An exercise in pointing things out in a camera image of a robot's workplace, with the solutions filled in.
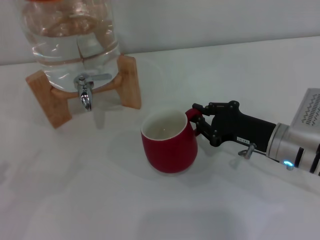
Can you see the glass water dispenser jar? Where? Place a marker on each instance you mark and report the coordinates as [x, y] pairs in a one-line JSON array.
[[70, 50]]

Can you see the wooden dispenser stand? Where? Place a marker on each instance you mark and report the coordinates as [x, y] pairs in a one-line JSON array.
[[57, 107]]

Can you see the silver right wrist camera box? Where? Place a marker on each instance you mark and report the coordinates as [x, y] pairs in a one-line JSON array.
[[310, 107]]

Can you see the red ceramic cup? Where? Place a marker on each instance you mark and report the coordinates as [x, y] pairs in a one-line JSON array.
[[170, 155]]

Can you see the chrome faucet tap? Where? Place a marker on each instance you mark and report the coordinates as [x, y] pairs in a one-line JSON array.
[[85, 96]]

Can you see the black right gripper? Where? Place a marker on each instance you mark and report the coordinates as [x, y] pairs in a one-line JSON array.
[[245, 127]]

